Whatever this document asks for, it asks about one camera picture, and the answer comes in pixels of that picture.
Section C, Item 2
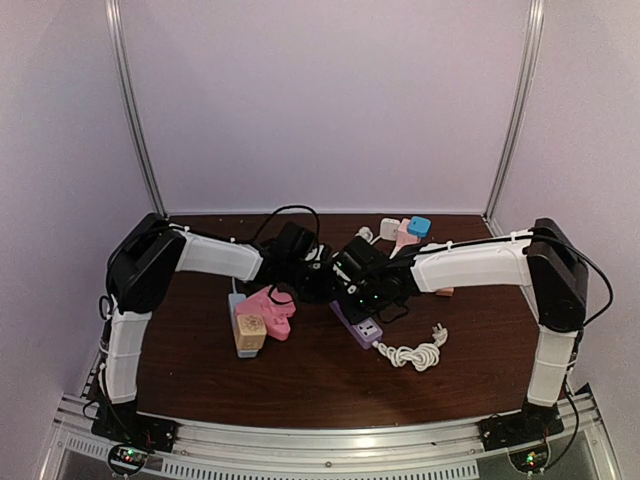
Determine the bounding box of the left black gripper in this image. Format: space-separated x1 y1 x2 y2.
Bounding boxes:
283 260 345 306

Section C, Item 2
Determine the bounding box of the purple power strip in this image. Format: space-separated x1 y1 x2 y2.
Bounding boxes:
329 301 383 350

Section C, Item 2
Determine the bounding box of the pink triangular socket adapter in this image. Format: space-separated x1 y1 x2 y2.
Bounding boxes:
235 285 296 341

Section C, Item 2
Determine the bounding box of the light blue power strip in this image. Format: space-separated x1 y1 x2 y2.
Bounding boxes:
228 293 262 358

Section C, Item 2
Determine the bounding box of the beige cube socket adapter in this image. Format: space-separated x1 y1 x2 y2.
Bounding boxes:
234 314 267 351

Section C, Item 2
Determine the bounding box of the salmon pink plug adapter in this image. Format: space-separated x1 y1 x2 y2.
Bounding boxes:
435 287 455 298

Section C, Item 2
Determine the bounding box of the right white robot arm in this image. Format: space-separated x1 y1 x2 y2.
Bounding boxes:
331 218 588 442

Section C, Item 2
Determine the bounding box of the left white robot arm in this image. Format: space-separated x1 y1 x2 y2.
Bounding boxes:
98 213 337 444

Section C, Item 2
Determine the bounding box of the white small adapter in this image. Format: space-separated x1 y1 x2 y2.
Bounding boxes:
379 218 401 242

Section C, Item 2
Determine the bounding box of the pink cube adapter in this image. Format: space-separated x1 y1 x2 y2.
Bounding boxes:
395 218 421 250

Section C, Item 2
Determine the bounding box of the blue square adapter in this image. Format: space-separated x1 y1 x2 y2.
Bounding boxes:
406 216 432 239

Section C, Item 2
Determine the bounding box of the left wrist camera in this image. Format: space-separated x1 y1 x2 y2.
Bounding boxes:
271 222 324 267

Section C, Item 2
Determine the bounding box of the white coiled strip cable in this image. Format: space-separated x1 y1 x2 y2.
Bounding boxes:
374 323 450 372

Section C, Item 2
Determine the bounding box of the front aluminium rail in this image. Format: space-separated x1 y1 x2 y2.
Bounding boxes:
35 393 622 479

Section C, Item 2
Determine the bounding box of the left aluminium frame post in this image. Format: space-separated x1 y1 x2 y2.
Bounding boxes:
104 0 168 217

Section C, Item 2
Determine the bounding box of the aluminium frame post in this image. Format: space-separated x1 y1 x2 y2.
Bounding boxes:
104 0 168 217
483 0 545 224

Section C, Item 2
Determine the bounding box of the right aluminium frame post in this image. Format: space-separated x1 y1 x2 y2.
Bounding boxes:
483 0 545 224

